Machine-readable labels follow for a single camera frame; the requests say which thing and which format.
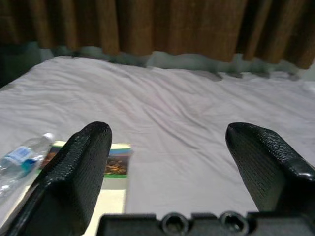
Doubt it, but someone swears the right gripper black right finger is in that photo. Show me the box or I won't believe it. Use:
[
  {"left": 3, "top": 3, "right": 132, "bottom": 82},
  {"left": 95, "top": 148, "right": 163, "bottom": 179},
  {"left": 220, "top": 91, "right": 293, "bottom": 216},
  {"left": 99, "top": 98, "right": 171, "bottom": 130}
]
[{"left": 225, "top": 122, "right": 315, "bottom": 213}]

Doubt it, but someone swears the brown curtain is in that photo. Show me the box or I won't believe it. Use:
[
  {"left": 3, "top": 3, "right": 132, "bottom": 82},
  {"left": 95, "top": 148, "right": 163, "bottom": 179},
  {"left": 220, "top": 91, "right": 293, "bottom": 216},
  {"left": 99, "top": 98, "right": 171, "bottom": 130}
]
[{"left": 0, "top": 0, "right": 315, "bottom": 71}]

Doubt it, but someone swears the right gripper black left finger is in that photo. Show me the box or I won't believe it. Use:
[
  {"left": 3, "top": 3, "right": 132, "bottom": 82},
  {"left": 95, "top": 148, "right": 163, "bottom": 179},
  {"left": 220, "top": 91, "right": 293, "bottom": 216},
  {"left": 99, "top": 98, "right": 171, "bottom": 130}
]
[{"left": 7, "top": 121, "right": 113, "bottom": 236}]

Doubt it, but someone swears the clear plastic water bottle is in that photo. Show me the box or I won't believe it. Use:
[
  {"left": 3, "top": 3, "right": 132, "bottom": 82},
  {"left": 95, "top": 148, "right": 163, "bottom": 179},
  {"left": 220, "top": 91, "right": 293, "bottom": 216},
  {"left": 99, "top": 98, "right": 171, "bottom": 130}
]
[{"left": 0, "top": 132, "right": 56, "bottom": 198}]

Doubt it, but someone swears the bed mattress with white sheet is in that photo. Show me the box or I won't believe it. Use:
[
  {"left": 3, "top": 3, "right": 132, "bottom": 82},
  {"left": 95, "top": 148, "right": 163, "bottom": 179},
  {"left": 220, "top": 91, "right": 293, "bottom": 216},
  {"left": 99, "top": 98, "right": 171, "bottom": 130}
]
[{"left": 0, "top": 56, "right": 315, "bottom": 236}]

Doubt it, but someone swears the book with colourful cover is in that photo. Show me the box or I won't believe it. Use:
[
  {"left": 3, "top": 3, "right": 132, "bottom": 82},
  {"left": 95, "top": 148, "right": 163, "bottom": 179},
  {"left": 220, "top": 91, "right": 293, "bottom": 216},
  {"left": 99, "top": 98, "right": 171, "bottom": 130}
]
[{"left": 0, "top": 140, "right": 134, "bottom": 236}]

